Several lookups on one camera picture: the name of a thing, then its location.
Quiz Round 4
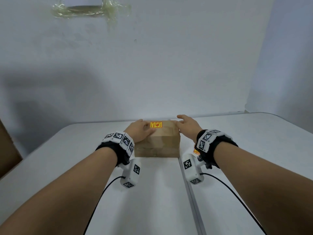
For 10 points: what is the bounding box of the person's right hand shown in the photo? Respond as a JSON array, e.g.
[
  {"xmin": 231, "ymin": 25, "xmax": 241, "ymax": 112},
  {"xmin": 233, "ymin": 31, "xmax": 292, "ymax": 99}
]
[{"xmin": 176, "ymin": 114, "xmax": 203, "ymax": 144}]

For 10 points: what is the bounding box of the person's left hand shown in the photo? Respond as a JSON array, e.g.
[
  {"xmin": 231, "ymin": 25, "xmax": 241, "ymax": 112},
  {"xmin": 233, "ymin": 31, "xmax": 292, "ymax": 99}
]
[{"xmin": 123, "ymin": 119, "xmax": 157, "ymax": 144}]

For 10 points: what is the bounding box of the brown cardboard box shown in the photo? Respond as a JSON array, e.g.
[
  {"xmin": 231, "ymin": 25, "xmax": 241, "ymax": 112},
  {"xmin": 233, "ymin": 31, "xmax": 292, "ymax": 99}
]
[{"xmin": 134, "ymin": 119, "xmax": 181, "ymax": 158}]

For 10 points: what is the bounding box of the person's right forearm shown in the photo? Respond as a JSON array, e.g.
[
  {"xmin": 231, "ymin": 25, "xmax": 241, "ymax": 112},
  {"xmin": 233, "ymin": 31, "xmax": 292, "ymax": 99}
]
[{"xmin": 213, "ymin": 142, "xmax": 313, "ymax": 235}]

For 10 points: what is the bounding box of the person's left forearm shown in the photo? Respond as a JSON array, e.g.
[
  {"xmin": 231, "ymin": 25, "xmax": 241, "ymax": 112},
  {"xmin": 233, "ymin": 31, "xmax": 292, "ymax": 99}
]
[{"xmin": 0, "ymin": 147, "xmax": 118, "ymax": 235}]

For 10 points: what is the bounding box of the black wristband with marker tags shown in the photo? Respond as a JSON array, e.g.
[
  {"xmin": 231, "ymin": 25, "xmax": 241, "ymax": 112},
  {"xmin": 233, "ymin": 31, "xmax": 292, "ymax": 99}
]
[
  {"xmin": 194, "ymin": 129, "xmax": 239, "ymax": 169},
  {"xmin": 95, "ymin": 131, "xmax": 135, "ymax": 167}
]

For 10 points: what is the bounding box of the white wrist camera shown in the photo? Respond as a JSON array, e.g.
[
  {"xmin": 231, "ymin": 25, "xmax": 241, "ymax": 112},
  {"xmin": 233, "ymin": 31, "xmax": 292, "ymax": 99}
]
[
  {"xmin": 118, "ymin": 157, "xmax": 142, "ymax": 189},
  {"xmin": 182, "ymin": 153, "xmax": 207, "ymax": 185}
]

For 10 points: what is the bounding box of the black camera cable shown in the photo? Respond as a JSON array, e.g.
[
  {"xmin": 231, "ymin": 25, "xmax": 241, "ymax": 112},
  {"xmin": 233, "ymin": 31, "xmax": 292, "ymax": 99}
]
[
  {"xmin": 200, "ymin": 172, "xmax": 267, "ymax": 235},
  {"xmin": 82, "ymin": 175, "xmax": 126, "ymax": 235}
]

